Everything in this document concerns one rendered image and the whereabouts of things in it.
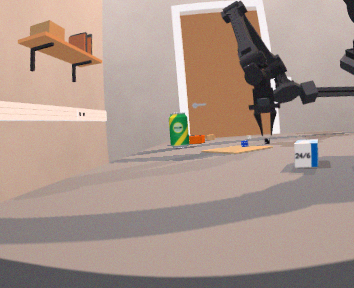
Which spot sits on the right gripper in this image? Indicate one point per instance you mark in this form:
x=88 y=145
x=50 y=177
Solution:
x=260 y=109

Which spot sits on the green and yellow can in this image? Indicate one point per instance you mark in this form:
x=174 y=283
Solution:
x=178 y=125

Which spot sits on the small white and blue box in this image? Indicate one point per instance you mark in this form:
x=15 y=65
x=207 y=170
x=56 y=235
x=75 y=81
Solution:
x=306 y=153

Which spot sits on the orange digital multimeter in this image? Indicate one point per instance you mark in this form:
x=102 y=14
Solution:
x=196 y=139

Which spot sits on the orange flat mat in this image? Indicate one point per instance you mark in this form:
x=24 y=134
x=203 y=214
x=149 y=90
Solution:
x=237 y=149

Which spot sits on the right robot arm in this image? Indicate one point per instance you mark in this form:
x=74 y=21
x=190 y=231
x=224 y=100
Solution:
x=253 y=76

